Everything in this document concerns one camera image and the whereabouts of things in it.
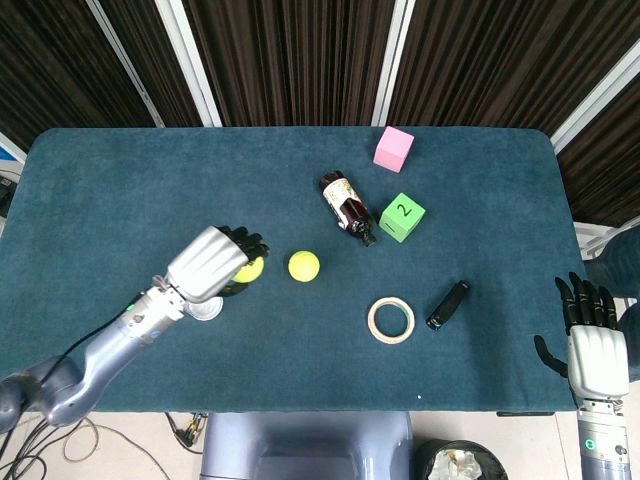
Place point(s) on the black stapler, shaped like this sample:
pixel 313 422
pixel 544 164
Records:
pixel 447 305

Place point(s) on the white partition frame post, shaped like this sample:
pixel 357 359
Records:
pixel 600 97
pixel 395 65
pixel 191 65
pixel 125 64

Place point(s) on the blue velvet tablecloth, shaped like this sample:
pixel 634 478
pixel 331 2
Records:
pixel 300 360

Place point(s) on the black table edge bracket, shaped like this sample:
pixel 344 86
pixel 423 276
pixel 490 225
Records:
pixel 525 414

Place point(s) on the brown glass bottle white label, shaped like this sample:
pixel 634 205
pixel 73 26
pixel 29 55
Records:
pixel 350 210

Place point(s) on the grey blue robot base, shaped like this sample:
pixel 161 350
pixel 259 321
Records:
pixel 300 440

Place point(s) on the white metal frame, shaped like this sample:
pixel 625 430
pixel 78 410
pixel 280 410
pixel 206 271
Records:
pixel 590 232

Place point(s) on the black trash bin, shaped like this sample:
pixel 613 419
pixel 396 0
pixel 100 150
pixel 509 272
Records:
pixel 425 460

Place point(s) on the plain yellow tennis ball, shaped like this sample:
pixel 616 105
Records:
pixel 304 266

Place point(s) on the white blue sign board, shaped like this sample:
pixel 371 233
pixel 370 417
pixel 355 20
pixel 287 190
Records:
pixel 9 150

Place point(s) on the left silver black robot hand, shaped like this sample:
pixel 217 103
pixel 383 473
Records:
pixel 210 260

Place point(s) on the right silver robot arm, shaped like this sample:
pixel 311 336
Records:
pixel 602 445

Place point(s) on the blue upholstered chair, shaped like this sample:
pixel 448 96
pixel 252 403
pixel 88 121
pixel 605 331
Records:
pixel 620 250

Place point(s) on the pink foam cube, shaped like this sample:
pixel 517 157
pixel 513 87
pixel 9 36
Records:
pixel 392 150

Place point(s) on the green numbered foam die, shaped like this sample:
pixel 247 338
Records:
pixel 400 220

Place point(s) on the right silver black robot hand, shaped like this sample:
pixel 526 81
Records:
pixel 600 360

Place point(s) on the yellow tennis ball black print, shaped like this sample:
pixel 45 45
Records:
pixel 250 272

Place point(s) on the beige masking tape roll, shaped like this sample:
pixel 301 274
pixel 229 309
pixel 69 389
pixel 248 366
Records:
pixel 371 320

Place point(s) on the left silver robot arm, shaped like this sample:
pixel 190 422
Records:
pixel 115 340

